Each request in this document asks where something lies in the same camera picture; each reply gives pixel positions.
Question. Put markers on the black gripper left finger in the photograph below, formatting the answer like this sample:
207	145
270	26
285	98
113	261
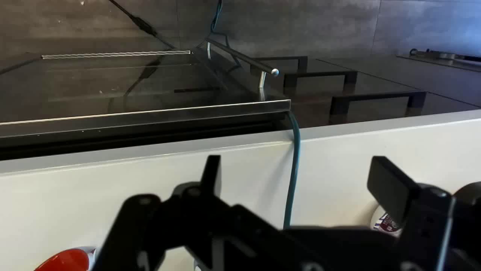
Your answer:
210	175

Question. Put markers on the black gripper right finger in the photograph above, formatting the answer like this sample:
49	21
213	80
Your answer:
395	189

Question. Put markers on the red bowl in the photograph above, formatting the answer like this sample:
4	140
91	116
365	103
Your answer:
64	259

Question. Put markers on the dark glass appliance door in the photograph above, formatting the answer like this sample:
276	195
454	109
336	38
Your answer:
125	107

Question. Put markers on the black metal frame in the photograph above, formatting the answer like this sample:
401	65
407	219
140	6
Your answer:
339	106
297	62
347	80

